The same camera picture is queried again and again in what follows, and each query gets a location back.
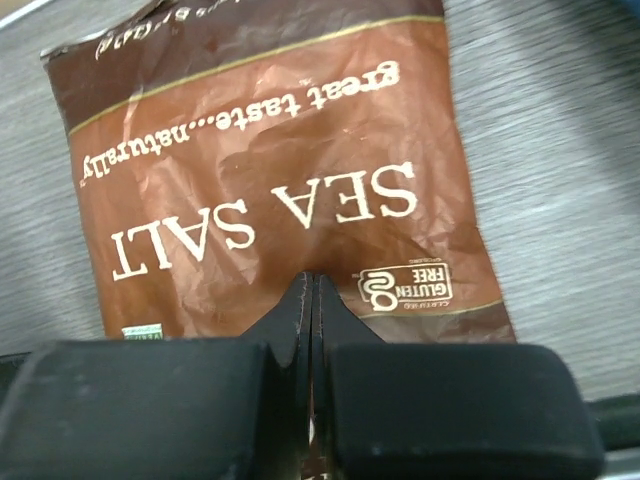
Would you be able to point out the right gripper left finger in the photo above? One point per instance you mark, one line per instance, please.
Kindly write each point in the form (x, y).
(220, 408)

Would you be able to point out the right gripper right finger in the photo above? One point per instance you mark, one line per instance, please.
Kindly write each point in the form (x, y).
(443, 411)

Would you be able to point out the brown Kettle sea salt bag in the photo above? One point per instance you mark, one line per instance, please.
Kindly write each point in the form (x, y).
(220, 148)

